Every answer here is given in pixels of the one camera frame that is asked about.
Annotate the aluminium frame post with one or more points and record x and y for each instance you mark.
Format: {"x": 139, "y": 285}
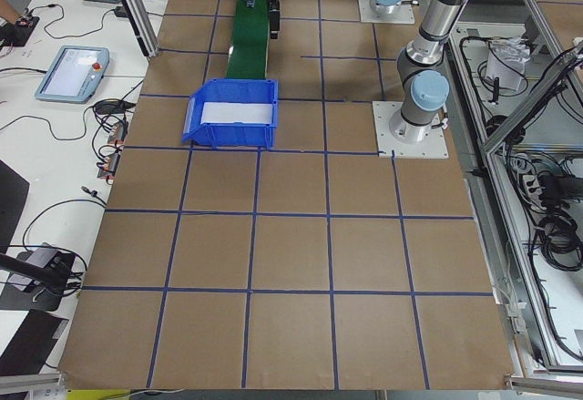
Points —
{"x": 141, "y": 26}

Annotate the brown paper table cover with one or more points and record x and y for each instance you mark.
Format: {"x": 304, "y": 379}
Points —
{"x": 316, "y": 264}

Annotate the white foam pad left bin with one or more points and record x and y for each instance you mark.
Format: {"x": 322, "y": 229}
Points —
{"x": 229, "y": 113}

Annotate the near teach pendant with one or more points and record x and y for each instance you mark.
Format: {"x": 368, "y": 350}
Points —
{"x": 74, "y": 75}

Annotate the black power adapter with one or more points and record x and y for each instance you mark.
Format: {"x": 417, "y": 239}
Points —
{"x": 120, "y": 11}

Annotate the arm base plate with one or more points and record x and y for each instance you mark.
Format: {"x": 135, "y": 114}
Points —
{"x": 399, "y": 14}
{"x": 398, "y": 139}

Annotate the green conveyor belt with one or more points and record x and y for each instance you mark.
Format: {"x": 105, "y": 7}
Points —
{"x": 249, "y": 42}

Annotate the left blue bin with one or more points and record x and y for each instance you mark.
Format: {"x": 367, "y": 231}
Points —
{"x": 237, "y": 134}

